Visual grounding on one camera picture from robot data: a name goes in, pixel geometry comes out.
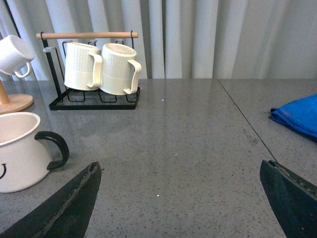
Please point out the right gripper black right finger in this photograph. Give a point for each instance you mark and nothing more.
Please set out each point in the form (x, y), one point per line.
(292, 199)

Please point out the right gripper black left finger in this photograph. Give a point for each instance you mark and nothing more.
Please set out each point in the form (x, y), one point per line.
(66, 214)

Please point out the blue cloth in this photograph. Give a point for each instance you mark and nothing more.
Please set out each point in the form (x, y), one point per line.
(300, 115)

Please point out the wooden mug tree stand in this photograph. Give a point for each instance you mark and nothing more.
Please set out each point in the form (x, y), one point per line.
(14, 102)

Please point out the cream ribbed mug right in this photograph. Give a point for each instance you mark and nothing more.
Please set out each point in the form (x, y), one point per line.
(120, 71)

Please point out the cream ribbed mug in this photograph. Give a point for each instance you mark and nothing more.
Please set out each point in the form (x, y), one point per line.
(83, 64)
(120, 71)

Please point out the cream ribbed mug left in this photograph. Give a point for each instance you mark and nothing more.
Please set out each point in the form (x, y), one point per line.
(83, 64)

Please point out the white mug on tree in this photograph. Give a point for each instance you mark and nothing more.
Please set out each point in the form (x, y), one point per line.
(15, 57)

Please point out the white pleated curtain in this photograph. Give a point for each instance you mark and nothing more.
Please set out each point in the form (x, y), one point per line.
(224, 39)

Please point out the white cup black handle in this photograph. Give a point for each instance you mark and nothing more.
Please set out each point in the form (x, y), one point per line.
(27, 153)

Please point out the black wire mug rack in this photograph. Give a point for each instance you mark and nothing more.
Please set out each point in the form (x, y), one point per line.
(72, 99)

